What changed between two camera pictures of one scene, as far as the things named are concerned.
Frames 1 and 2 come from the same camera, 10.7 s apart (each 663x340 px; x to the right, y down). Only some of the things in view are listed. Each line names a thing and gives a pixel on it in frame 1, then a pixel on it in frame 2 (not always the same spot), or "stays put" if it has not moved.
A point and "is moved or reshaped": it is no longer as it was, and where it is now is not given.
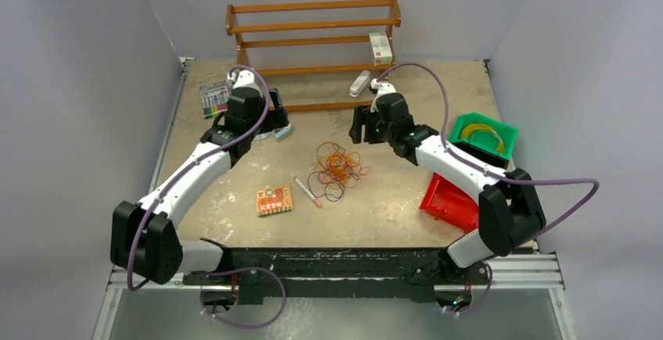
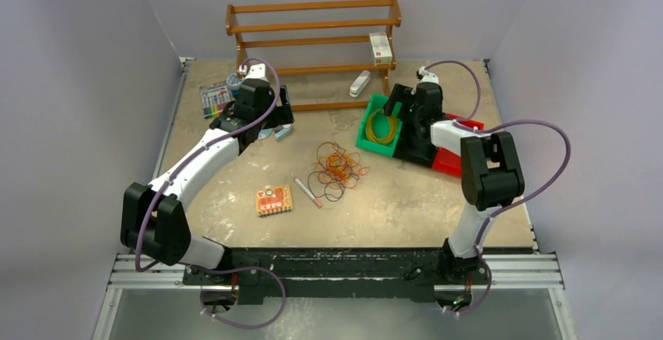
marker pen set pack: x=215 y=98 stays put
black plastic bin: x=485 y=155 is moved or reshaped
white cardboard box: x=381 y=49 stays put
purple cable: x=336 y=173 stays put
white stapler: x=360 y=83 stays put
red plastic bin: x=448 y=202 is moved or reshaped
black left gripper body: x=275 y=119 stays put
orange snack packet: x=274 y=200 stays put
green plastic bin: x=489 y=134 is moved or reshaped
